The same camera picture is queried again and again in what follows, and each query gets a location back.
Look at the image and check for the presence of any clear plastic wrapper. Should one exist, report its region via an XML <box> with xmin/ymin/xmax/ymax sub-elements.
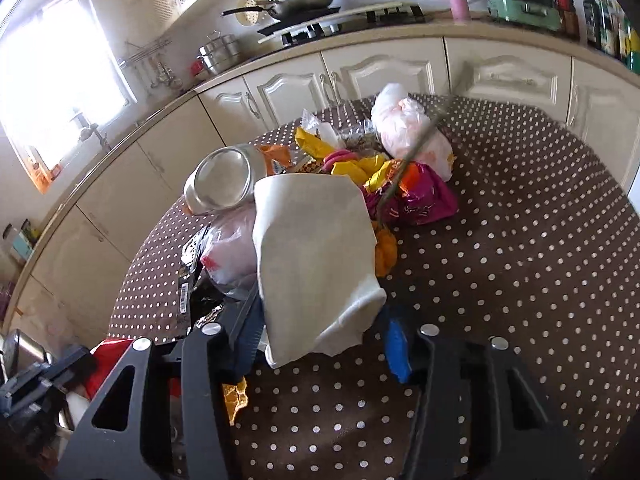
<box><xmin>300</xmin><ymin>108</ymin><xmax>347</xmax><ymax>144</ymax></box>

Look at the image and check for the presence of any small orange wrapper scrap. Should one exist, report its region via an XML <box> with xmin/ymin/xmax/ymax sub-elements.
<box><xmin>221</xmin><ymin>377</ymin><xmax>249</xmax><ymax>427</ymax></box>

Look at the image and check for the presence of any black plastic wrapper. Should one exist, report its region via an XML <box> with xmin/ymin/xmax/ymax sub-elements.
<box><xmin>176</xmin><ymin>225</ymin><xmax>226</xmax><ymax>333</ymax></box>

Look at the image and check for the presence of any green bottle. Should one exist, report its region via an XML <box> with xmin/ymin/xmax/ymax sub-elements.
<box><xmin>621</xmin><ymin>14</ymin><xmax>640</xmax><ymax>74</ymax></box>

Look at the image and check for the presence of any green electric cooking pot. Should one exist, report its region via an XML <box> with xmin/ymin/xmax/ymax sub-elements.
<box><xmin>484</xmin><ymin>0</ymin><xmax>562</xmax><ymax>32</ymax></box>

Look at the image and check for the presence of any cream kitchen cabinet unit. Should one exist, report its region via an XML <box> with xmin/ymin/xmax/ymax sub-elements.
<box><xmin>0</xmin><ymin>34</ymin><xmax>640</xmax><ymax>343</ymax></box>

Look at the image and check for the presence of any magenta snack wrapper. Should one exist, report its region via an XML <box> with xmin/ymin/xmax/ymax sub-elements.
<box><xmin>364</xmin><ymin>159</ymin><xmax>459</xmax><ymax>227</ymax></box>

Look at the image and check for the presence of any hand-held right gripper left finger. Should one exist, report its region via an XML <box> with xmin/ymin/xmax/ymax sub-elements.
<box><xmin>55</xmin><ymin>305</ymin><xmax>266</xmax><ymax>480</ymax></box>

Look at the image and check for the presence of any glass jar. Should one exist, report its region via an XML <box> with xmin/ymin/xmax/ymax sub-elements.
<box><xmin>183</xmin><ymin>143</ymin><xmax>267</xmax><ymax>216</ymax></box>

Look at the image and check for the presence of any pale pink plastic bag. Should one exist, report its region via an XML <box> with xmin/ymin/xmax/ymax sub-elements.
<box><xmin>200</xmin><ymin>205</ymin><xmax>262</xmax><ymax>297</ymax></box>

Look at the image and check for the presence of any dark wok pan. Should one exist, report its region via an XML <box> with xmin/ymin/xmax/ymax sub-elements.
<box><xmin>221</xmin><ymin>0</ymin><xmax>342</xmax><ymax>24</ymax></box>

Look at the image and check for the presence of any stainless steamer pot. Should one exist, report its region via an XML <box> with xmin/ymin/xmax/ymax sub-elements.
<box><xmin>197</xmin><ymin>32</ymin><xmax>242</xmax><ymax>77</ymax></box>

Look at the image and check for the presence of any white perforated strainer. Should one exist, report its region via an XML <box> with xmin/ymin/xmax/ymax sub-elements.
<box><xmin>236</xmin><ymin>0</ymin><xmax>262</xmax><ymax>29</ymax></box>

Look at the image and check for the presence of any white paper napkin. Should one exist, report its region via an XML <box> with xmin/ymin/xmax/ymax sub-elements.
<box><xmin>252</xmin><ymin>174</ymin><xmax>388</xmax><ymax>369</ymax></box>

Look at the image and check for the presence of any wall utensil rack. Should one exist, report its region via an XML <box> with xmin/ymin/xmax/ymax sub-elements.
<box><xmin>119</xmin><ymin>36</ymin><xmax>187</xmax><ymax>92</ymax></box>

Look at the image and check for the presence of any yellow snack wrapper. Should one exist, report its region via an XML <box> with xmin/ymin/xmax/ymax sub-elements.
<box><xmin>331</xmin><ymin>154</ymin><xmax>387</xmax><ymax>184</ymax></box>
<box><xmin>294</xmin><ymin>126</ymin><xmax>337</xmax><ymax>162</ymax></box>

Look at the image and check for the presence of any orange crumpled wrapper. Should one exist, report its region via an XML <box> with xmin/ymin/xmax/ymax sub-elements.
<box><xmin>372</xmin><ymin>224</ymin><xmax>399</xmax><ymax>278</ymax></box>

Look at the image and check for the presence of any kitchen window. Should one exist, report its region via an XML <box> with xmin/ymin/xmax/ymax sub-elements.
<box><xmin>0</xmin><ymin>0</ymin><xmax>135</xmax><ymax>173</ymax></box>

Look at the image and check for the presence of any black gas stove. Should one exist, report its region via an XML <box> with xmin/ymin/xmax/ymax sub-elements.
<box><xmin>256</xmin><ymin>2</ymin><xmax>427</xmax><ymax>47</ymax></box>

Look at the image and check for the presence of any stainless steel container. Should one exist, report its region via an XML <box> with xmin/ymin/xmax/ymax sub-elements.
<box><xmin>0</xmin><ymin>329</ymin><xmax>54</xmax><ymax>382</ymax></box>

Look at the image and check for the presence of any pink white plastic bag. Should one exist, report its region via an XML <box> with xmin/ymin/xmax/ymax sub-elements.
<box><xmin>371</xmin><ymin>82</ymin><xmax>455</xmax><ymax>182</ymax></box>

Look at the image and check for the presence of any metal sink faucet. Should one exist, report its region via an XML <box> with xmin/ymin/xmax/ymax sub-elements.
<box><xmin>69</xmin><ymin>109</ymin><xmax>109</xmax><ymax>152</ymax></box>

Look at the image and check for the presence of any dark sauce bottle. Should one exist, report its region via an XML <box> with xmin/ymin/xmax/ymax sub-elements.
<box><xmin>600</xmin><ymin>0</ymin><xmax>622</xmax><ymax>57</ymax></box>
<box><xmin>582</xmin><ymin>0</ymin><xmax>604</xmax><ymax>51</ymax></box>

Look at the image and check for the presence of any pink wrapper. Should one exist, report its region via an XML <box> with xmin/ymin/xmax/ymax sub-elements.
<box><xmin>322</xmin><ymin>148</ymin><xmax>359</xmax><ymax>174</ymax></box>

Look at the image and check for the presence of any brown polka dot tablecloth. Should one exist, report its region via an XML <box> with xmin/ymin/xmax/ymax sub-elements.
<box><xmin>107</xmin><ymin>92</ymin><xmax>640</xmax><ymax>480</ymax></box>

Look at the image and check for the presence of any orange packet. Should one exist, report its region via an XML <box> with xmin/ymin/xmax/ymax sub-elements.
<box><xmin>27</xmin><ymin>146</ymin><xmax>64</xmax><ymax>194</ymax></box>

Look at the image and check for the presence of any red plastic bag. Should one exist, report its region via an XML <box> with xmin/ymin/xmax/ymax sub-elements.
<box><xmin>81</xmin><ymin>338</ymin><xmax>137</xmax><ymax>402</ymax></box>

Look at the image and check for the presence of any orange printed wrapper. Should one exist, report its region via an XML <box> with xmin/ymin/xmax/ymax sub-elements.
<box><xmin>259</xmin><ymin>143</ymin><xmax>293</xmax><ymax>177</ymax></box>

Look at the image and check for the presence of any teal label storage jar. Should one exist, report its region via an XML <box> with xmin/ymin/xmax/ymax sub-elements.
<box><xmin>10</xmin><ymin>220</ymin><xmax>42</xmax><ymax>267</ymax></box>

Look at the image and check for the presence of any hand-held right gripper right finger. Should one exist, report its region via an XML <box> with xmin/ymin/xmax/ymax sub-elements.
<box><xmin>380</xmin><ymin>305</ymin><xmax>586</xmax><ymax>480</ymax></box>

